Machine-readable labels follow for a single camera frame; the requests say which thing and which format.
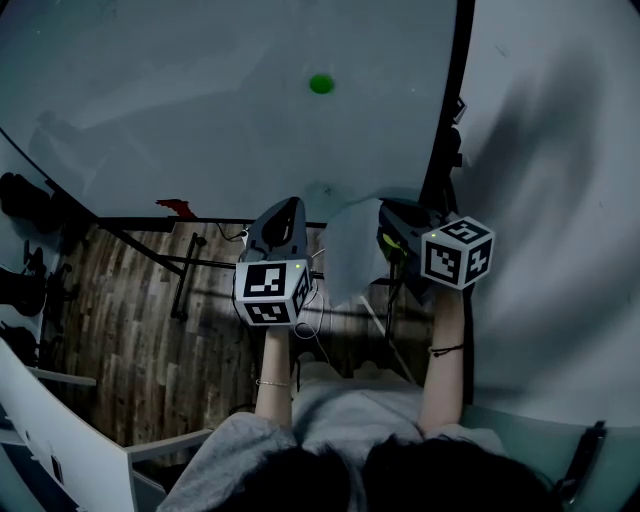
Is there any person's right forearm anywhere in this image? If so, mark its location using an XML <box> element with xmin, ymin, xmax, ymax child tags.
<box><xmin>416</xmin><ymin>286</ymin><xmax>467</xmax><ymax>437</ymax></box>

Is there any black-framed whiteboard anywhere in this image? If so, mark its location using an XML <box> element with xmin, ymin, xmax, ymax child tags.
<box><xmin>0</xmin><ymin>0</ymin><xmax>476</xmax><ymax>224</ymax></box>

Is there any white cable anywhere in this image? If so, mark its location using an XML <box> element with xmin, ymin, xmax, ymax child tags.
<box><xmin>293</xmin><ymin>259</ymin><xmax>332</xmax><ymax>367</ymax></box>

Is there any printed white paper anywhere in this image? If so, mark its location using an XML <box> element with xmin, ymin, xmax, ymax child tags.
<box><xmin>324</xmin><ymin>197</ymin><xmax>397</xmax><ymax>308</ymax></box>

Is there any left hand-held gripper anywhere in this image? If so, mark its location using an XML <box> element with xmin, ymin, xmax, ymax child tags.
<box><xmin>233</xmin><ymin>196</ymin><xmax>315</xmax><ymax>328</ymax></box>

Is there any black office chair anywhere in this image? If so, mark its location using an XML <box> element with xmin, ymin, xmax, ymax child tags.
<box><xmin>0</xmin><ymin>239</ymin><xmax>79</xmax><ymax>319</ymax></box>
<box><xmin>0</xmin><ymin>171</ymin><xmax>69</xmax><ymax>236</ymax></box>
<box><xmin>0</xmin><ymin>319</ymin><xmax>64</xmax><ymax>369</ymax></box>

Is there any white table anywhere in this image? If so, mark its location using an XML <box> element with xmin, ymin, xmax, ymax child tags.
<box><xmin>0</xmin><ymin>337</ymin><xmax>216</xmax><ymax>512</ymax></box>

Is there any person's left forearm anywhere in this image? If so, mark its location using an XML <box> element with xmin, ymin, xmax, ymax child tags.
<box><xmin>254</xmin><ymin>323</ymin><xmax>297</xmax><ymax>429</ymax></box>

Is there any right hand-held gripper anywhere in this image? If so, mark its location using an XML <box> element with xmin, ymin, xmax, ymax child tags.
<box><xmin>377</xmin><ymin>198</ymin><xmax>496</xmax><ymax>292</ymax></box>

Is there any red flat object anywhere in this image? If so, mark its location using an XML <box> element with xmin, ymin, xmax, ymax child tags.
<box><xmin>155</xmin><ymin>198</ymin><xmax>198</xmax><ymax>220</ymax></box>

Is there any person's grey shirt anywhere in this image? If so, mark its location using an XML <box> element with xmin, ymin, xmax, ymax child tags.
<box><xmin>159</xmin><ymin>362</ymin><xmax>507</xmax><ymax>512</ymax></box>

